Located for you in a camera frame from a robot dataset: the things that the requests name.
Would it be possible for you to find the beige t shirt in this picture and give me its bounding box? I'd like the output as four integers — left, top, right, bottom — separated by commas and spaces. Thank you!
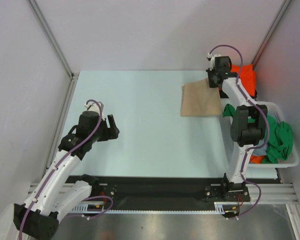
180, 78, 222, 117

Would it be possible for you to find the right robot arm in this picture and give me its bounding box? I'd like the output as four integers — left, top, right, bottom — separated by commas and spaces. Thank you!
205, 54, 269, 202

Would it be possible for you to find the orange t shirt in basket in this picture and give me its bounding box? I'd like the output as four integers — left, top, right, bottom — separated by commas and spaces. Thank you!
249, 155, 266, 164

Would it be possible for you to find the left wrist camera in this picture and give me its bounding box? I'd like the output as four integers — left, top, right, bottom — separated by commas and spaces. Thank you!
84, 101, 106, 121

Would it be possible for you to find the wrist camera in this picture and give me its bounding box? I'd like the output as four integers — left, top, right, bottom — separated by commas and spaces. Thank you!
206, 53, 221, 71
84, 101, 106, 121

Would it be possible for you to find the green t shirt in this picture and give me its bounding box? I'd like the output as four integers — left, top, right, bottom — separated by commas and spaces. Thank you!
221, 103, 295, 165

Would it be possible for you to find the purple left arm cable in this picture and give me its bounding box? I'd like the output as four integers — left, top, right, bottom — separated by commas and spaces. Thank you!
16, 99, 115, 240

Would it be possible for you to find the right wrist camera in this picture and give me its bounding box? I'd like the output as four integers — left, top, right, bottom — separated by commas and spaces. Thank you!
206, 53, 221, 71

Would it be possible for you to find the aluminium frame post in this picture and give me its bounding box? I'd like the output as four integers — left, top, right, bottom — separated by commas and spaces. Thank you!
26, 0, 79, 80
251, 0, 294, 70

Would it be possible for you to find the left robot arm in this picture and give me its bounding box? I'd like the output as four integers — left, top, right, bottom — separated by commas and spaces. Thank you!
13, 110, 120, 240

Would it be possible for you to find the folded black t shirt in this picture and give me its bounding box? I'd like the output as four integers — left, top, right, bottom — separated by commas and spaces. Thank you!
218, 88, 258, 99

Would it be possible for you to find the light blue t shirt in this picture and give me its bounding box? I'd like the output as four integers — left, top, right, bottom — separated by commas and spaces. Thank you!
252, 139, 269, 157

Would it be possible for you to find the white slotted cable duct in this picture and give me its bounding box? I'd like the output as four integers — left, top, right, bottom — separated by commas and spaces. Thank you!
69, 202, 239, 215

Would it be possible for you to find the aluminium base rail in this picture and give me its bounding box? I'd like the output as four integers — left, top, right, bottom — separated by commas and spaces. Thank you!
26, 183, 299, 205

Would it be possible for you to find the folded orange t shirt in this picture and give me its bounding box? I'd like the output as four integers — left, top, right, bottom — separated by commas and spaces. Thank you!
240, 64, 257, 96

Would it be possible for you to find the left aluminium frame post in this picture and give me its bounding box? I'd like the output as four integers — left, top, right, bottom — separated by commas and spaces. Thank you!
26, 0, 79, 80

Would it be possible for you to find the right aluminium frame post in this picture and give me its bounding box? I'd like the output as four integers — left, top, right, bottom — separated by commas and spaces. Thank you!
251, 0, 294, 70

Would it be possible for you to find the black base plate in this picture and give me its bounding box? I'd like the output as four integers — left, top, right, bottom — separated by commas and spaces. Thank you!
64, 174, 282, 211

